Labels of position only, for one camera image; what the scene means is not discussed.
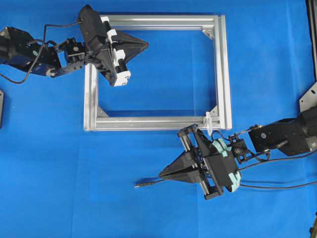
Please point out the white zip tie loop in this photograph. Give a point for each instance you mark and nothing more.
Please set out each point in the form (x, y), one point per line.
(207, 121)

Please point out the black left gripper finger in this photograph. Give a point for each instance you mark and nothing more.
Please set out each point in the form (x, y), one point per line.
(129, 41)
(132, 50)

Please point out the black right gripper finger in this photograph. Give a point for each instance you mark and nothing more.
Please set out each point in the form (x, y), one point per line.
(186, 160)
(188, 175)

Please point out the silver aluminium extrusion frame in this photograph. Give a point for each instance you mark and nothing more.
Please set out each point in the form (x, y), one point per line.
(164, 22)

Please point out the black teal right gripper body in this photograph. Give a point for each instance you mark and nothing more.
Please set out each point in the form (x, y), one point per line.
(193, 138)

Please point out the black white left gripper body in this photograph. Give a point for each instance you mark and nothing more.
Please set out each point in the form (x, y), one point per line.
(109, 60)

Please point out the black metal plate left edge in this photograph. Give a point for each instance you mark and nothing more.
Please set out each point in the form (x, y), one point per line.
(1, 106)

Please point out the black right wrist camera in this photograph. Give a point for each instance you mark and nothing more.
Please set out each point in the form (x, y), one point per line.
(222, 167)

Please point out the silver corner bracket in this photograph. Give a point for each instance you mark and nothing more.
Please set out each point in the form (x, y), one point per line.
(209, 32)
(214, 112)
(100, 112)

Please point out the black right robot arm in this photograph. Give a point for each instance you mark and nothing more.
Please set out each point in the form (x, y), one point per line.
(290, 136)

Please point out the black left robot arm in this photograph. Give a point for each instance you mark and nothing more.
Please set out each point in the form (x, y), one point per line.
(20, 50)

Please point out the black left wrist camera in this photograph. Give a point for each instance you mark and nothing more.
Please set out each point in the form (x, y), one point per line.
(92, 28)

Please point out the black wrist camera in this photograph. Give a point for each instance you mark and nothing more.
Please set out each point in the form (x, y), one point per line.
(222, 167)
(92, 28)

